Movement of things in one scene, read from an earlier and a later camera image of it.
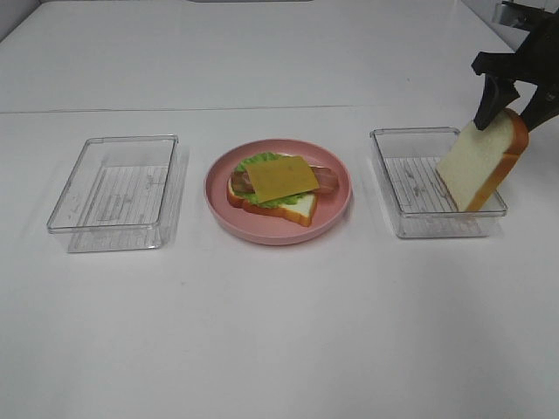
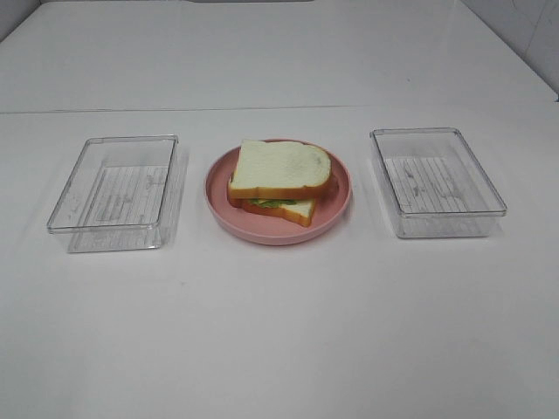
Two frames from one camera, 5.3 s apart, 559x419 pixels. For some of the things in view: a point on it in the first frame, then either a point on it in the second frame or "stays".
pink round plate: [254, 224] stays
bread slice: [477, 164] -> [280, 170]
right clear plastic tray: [421, 205] stays
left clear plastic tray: [116, 197] stays
